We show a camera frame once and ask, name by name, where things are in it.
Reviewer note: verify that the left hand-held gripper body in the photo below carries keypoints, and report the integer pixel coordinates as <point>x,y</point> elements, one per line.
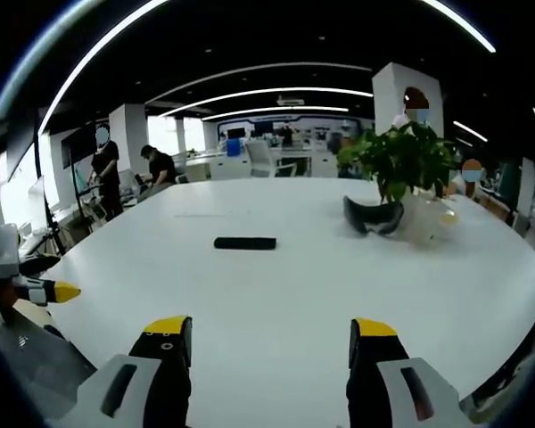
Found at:
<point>3,254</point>

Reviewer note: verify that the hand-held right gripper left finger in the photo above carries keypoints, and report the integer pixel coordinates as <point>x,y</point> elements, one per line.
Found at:
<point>160,365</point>

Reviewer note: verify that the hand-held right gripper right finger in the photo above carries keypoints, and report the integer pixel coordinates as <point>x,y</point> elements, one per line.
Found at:
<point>374,370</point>

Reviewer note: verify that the black remote control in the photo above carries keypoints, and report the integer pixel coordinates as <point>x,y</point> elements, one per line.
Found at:
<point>245,243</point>

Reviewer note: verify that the black tripod stand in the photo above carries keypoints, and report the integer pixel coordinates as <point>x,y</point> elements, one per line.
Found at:
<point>49,196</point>

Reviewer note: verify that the white table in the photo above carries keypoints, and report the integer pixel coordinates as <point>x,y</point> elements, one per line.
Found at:
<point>294,294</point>

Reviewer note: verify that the black headset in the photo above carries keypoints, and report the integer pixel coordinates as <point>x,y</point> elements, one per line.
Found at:
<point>373,217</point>

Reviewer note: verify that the clear plastic bag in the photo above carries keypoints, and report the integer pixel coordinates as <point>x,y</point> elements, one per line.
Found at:
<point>428,220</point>

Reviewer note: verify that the green potted plant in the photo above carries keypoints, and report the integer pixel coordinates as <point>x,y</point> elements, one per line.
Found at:
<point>401,160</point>

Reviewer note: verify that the blue storage box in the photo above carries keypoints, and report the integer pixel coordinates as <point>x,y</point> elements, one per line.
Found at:
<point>234,146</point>

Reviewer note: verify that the white office chair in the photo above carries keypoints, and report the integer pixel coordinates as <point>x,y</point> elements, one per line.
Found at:
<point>263,159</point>

